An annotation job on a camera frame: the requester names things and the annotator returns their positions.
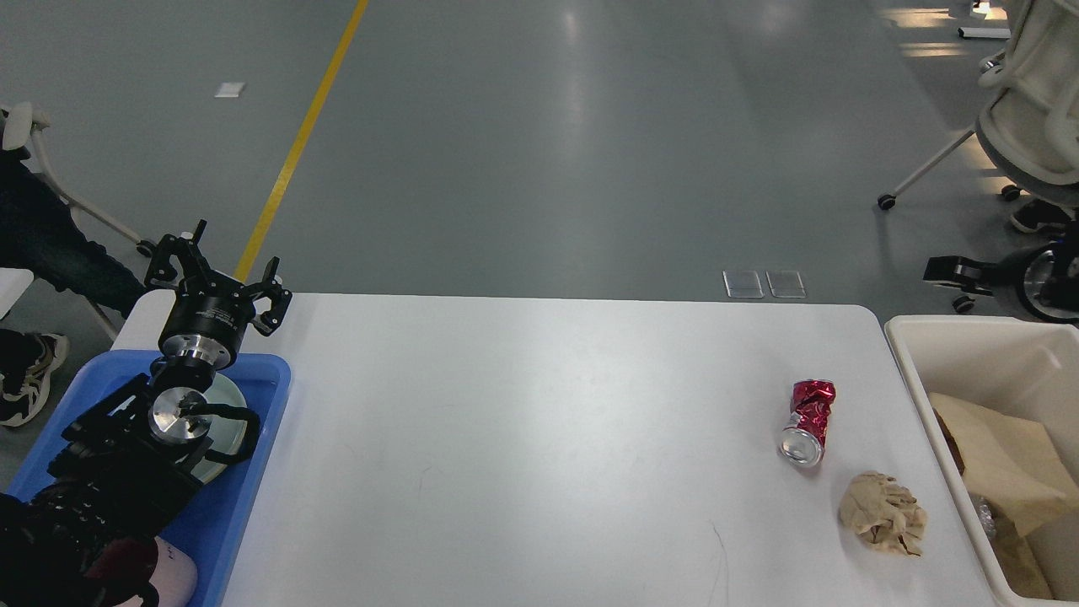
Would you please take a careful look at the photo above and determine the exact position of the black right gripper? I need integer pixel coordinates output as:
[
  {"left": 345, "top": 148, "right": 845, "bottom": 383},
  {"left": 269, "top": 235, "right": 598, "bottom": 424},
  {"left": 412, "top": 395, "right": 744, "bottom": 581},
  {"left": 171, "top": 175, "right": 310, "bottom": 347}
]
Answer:
[{"left": 921, "top": 244, "right": 1078, "bottom": 325}]

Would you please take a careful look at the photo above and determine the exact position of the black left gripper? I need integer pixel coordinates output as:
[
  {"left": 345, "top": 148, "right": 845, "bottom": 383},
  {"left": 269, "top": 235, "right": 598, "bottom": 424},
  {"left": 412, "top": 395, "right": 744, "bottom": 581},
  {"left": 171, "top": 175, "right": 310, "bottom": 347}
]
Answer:
[{"left": 144, "top": 219, "right": 293, "bottom": 370}]

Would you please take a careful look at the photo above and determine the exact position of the green plate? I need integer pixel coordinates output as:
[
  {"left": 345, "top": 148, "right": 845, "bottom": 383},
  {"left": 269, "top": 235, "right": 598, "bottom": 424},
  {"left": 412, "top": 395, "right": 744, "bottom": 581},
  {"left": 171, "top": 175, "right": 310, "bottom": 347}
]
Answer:
[{"left": 190, "top": 373, "right": 249, "bottom": 486}]

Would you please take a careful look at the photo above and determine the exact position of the brown paper bag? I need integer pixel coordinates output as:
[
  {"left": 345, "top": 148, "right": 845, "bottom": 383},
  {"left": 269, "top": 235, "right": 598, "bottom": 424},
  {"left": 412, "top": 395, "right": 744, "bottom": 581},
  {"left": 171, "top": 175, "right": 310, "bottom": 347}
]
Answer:
[{"left": 929, "top": 392, "right": 1078, "bottom": 535}]

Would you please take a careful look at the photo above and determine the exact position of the crushed red can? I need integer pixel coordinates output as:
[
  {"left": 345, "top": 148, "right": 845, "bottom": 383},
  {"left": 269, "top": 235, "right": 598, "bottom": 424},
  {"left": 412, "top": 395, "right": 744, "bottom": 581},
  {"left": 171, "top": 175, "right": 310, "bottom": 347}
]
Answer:
[{"left": 778, "top": 380, "right": 836, "bottom": 468}]

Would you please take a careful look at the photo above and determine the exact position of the brown paper ball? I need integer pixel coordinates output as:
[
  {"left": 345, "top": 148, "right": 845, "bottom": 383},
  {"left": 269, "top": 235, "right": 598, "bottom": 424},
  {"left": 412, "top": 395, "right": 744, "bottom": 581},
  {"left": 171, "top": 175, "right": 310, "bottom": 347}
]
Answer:
[{"left": 839, "top": 471, "right": 928, "bottom": 557}]

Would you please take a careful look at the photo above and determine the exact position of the pink mug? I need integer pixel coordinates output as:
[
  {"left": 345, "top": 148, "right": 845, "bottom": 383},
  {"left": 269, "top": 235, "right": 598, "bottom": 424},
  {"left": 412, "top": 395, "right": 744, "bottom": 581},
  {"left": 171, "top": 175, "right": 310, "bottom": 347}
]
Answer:
[{"left": 84, "top": 537, "right": 199, "bottom": 606}]

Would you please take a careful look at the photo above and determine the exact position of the aluminium foil tray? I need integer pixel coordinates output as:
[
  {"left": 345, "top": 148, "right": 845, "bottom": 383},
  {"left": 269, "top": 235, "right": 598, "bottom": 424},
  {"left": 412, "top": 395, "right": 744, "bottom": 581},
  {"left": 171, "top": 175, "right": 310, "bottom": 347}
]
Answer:
[{"left": 969, "top": 492, "right": 997, "bottom": 540}]

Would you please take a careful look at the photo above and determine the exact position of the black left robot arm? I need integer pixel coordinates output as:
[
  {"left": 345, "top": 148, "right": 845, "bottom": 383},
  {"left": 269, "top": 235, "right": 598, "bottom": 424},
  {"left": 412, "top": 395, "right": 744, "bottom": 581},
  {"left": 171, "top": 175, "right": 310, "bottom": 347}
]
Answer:
[{"left": 3, "top": 222, "right": 293, "bottom": 606}]

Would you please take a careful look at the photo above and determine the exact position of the walking person leg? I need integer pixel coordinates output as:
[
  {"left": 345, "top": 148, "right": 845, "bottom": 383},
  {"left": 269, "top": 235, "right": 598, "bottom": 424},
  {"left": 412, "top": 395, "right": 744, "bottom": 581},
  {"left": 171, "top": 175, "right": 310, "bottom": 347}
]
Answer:
[{"left": 1009, "top": 197, "right": 1076, "bottom": 237}]

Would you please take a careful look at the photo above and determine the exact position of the beige plastic bin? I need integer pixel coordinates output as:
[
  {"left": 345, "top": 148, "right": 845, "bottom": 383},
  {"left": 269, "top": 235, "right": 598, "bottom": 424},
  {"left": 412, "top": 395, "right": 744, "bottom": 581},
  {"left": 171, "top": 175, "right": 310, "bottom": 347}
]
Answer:
[{"left": 885, "top": 315, "right": 1078, "bottom": 606}]

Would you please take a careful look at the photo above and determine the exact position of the white office chair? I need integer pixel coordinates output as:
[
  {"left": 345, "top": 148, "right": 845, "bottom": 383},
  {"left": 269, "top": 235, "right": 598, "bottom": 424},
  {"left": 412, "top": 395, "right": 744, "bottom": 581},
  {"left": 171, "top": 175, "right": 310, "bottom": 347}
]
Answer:
[{"left": 876, "top": 0, "right": 1079, "bottom": 314}]

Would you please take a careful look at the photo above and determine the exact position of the clear floor plate right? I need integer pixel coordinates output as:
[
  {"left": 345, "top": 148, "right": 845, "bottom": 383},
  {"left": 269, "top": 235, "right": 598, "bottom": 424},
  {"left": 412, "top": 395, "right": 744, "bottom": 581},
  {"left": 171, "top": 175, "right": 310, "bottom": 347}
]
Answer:
[{"left": 765, "top": 271, "right": 807, "bottom": 298}]

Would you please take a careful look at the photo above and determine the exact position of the clear floor plate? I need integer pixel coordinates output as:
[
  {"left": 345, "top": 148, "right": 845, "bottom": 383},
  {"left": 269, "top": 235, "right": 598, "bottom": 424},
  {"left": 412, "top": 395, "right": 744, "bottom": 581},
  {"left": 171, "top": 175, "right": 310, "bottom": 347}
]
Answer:
[
  {"left": 723, "top": 270, "right": 765, "bottom": 299},
  {"left": 765, "top": 271, "right": 807, "bottom": 298}
]

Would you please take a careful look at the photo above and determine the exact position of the seated person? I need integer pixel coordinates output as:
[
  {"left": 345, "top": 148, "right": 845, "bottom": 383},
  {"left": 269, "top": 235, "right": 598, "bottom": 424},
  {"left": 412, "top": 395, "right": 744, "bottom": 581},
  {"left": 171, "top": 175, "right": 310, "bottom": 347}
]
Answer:
[{"left": 1, "top": 151, "right": 146, "bottom": 427}]

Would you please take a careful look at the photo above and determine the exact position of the clear floor plate left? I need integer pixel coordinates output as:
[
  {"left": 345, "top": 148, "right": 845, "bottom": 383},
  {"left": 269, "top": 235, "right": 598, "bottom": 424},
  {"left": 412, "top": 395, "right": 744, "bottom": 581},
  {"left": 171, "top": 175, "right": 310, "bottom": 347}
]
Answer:
[{"left": 723, "top": 270, "right": 765, "bottom": 299}]

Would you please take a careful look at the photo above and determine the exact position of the blue plastic tray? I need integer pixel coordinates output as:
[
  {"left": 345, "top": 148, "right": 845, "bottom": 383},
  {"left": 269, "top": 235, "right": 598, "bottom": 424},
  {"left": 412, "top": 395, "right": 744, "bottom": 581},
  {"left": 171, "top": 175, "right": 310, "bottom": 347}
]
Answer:
[{"left": 4, "top": 350, "right": 292, "bottom": 606}]

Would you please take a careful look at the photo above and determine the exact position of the brown paper in bin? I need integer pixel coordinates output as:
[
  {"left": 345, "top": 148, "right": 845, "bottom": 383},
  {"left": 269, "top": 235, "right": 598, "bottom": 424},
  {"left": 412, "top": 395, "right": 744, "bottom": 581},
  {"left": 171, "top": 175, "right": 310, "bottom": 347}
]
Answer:
[{"left": 991, "top": 514, "right": 1055, "bottom": 599}]

